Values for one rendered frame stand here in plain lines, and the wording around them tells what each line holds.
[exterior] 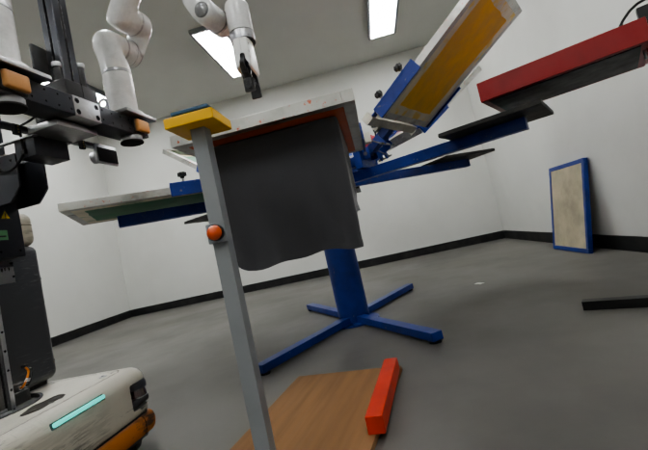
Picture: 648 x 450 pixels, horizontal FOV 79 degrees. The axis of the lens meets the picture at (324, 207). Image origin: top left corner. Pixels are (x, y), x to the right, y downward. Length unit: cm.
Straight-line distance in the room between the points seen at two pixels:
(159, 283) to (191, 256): 68
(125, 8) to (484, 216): 526
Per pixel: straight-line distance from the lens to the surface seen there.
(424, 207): 592
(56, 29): 148
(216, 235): 99
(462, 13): 206
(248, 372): 107
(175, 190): 212
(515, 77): 196
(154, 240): 683
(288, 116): 122
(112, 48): 163
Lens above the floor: 58
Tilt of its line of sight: 4 degrees up
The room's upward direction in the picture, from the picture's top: 13 degrees counter-clockwise
